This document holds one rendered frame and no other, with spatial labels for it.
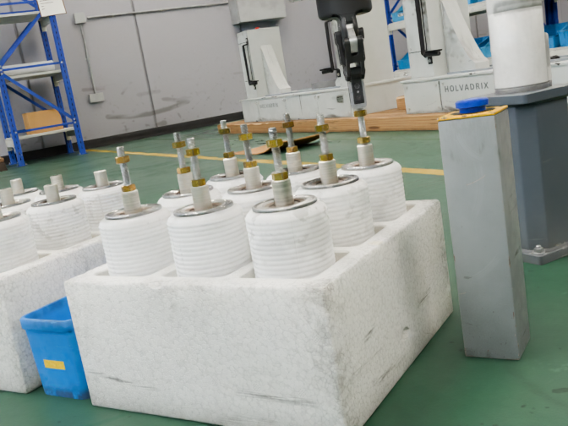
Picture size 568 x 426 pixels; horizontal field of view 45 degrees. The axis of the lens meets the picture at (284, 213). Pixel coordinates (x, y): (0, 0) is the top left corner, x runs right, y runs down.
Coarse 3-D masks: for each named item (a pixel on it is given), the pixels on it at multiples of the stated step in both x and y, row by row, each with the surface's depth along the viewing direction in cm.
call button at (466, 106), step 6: (456, 102) 83; (462, 102) 82; (468, 102) 82; (474, 102) 82; (480, 102) 82; (486, 102) 82; (456, 108) 83; (462, 108) 83; (468, 108) 82; (474, 108) 82; (480, 108) 82
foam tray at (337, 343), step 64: (384, 256) 82; (128, 320) 85; (192, 320) 79; (256, 320) 74; (320, 320) 70; (384, 320) 82; (128, 384) 88; (192, 384) 82; (256, 384) 77; (320, 384) 72; (384, 384) 81
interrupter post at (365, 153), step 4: (368, 144) 97; (360, 148) 96; (364, 148) 96; (368, 148) 96; (372, 148) 97; (360, 152) 96; (364, 152) 96; (368, 152) 96; (372, 152) 96; (360, 156) 97; (364, 156) 96; (368, 156) 96; (372, 156) 97; (360, 160) 97; (364, 160) 96; (368, 160) 96; (372, 160) 97; (360, 164) 97; (364, 164) 96; (368, 164) 96; (372, 164) 97
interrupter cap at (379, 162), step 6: (354, 162) 100; (378, 162) 98; (384, 162) 96; (390, 162) 95; (342, 168) 96; (348, 168) 95; (354, 168) 94; (360, 168) 94; (366, 168) 94; (372, 168) 94
